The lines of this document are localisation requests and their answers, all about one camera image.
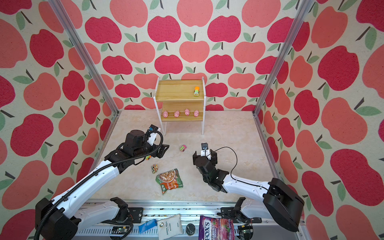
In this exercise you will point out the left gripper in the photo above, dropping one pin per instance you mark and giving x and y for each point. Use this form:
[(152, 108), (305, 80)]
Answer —
[(161, 152)]

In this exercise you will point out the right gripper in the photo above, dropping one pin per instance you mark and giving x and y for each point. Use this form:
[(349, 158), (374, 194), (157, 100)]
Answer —
[(213, 161)]

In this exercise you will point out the pink green truck toy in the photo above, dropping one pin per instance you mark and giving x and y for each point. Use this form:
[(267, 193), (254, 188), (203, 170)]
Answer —
[(183, 148)]

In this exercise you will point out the wooden two-tier shelf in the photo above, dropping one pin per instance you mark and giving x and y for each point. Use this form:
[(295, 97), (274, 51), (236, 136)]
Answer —
[(177, 95)]

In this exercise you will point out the green orange mixer truck toy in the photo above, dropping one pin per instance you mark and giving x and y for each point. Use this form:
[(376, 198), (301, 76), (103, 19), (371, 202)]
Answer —
[(196, 92)]

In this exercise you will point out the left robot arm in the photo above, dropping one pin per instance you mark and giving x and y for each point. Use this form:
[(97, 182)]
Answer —
[(61, 218)]

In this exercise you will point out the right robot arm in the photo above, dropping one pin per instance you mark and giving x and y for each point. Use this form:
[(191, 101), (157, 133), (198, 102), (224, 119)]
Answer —
[(258, 200)]

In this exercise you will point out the green snack bag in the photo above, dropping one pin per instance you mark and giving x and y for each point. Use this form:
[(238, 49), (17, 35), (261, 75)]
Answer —
[(169, 180)]

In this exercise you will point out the purple Fox's candy bag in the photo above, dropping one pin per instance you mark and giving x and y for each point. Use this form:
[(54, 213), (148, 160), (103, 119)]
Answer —
[(216, 229)]

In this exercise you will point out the round metal can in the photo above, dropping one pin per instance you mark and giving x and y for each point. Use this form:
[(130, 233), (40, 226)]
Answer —
[(190, 229)]

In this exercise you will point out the white paper packet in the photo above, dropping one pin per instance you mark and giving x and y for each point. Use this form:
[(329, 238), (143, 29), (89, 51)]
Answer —
[(170, 227)]

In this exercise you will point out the blue card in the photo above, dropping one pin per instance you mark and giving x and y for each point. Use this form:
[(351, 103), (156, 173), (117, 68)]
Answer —
[(147, 226)]

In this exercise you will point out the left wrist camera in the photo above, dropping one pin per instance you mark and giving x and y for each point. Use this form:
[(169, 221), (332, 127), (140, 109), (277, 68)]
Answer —
[(150, 135)]

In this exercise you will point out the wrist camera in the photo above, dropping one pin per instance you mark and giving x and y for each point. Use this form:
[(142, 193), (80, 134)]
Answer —
[(150, 135), (205, 152)]

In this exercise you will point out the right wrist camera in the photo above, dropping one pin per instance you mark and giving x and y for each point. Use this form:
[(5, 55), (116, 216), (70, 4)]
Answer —
[(205, 152)]

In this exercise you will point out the front aluminium rail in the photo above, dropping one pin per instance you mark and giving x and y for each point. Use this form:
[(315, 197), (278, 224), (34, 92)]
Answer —
[(143, 211)]

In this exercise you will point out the left aluminium frame post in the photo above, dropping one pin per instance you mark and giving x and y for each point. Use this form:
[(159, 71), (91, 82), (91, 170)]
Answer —
[(71, 31)]

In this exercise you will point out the aluminium frame post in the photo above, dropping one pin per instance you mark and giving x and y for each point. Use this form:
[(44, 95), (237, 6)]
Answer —
[(71, 31), (286, 47)]

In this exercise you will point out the right aluminium frame post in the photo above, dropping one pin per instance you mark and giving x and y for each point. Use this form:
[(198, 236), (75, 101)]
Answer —
[(286, 47)]

